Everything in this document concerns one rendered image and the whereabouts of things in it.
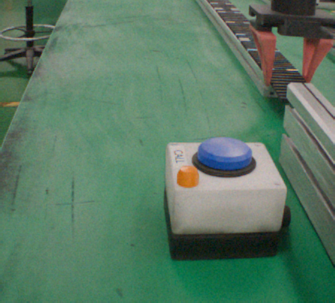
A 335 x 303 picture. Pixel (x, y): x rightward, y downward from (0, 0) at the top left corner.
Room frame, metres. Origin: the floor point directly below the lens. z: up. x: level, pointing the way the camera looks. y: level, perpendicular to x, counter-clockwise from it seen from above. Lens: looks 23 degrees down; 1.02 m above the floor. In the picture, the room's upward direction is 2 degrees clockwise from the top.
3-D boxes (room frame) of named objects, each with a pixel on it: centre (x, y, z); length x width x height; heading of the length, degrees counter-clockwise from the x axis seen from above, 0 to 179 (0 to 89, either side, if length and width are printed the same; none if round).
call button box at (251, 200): (0.38, -0.05, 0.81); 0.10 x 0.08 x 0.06; 95
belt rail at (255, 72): (1.19, -0.09, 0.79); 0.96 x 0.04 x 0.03; 5
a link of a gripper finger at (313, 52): (0.69, -0.16, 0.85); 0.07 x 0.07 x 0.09; 5
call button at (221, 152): (0.38, -0.04, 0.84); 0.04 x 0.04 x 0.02
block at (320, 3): (1.51, -0.38, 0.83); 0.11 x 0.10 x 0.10; 99
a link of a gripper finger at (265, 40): (0.69, -0.13, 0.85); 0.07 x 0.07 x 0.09; 5
